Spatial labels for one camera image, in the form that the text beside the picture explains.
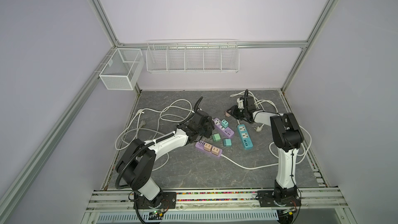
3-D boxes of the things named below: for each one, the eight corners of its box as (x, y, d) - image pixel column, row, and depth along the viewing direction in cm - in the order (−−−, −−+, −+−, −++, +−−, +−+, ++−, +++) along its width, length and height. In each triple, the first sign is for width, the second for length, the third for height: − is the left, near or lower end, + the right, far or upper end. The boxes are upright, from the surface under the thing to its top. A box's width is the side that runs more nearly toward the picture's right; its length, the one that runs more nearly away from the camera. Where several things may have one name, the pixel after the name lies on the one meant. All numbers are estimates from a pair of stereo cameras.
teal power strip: (244, 150, 91) (245, 148, 89) (236, 126, 102) (237, 124, 100) (253, 148, 92) (254, 147, 90) (244, 125, 102) (245, 123, 100)
